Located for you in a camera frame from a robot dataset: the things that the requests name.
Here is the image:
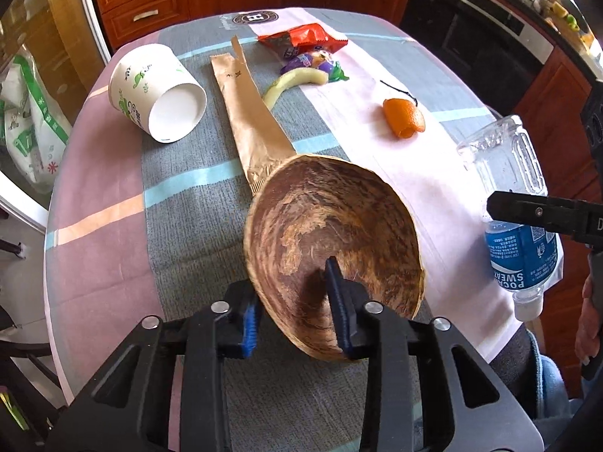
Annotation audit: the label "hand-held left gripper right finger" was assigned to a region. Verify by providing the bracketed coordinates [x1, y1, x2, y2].
[324, 257, 535, 452]

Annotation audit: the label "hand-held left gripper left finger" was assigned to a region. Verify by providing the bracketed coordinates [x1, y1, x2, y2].
[44, 280, 265, 452]

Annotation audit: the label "green white printed sack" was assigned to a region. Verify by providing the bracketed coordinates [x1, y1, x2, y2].
[0, 54, 71, 194]

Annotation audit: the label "brown coconut shell bowl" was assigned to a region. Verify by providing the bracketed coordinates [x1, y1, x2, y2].
[242, 153, 427, 363]

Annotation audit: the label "clear plastic bottle blue label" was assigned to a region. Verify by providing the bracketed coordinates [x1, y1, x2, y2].
[456, 114, 563, 322]

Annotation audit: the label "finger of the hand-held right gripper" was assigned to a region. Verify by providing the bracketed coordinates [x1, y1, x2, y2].
[487, 191, 587, 243]
[580, 89, 603, 175]

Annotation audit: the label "black built-in oven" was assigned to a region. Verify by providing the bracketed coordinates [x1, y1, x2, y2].
[400, 0, 554, 116]

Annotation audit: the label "red snack packet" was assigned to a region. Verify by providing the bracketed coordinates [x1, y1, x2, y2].
[257, 23, 349, 57]

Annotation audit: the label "black string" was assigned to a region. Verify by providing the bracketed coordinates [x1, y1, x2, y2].
[379, 79, 420, 105]

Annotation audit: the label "purple candy wrapper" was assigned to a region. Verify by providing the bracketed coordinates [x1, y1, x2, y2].
[280, 49, 352, 83]

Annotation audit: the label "brown paper sleeve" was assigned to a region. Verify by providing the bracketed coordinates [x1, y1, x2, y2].
[210, 35, 297, 196]

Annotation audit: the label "person's right hand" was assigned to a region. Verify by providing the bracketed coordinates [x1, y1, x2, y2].
[575, 273, 603, 365]

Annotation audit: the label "red-brown wooden kitchen cabinets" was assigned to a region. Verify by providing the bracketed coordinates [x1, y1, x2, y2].
[89, 0, 603, 396]

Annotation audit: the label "orange peel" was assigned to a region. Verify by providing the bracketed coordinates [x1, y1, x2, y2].
[383, 98, 426, 139]

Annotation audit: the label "grey blue fabric chair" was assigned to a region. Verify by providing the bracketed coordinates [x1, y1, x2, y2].
[490, 325, 585, 434]

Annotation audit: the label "white green printed paper cup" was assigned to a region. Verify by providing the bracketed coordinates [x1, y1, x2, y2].
[108, 43, 208, 144]

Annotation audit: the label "dark wooden chair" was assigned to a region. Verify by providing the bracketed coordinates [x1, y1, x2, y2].
[0, 301, 71, 452]

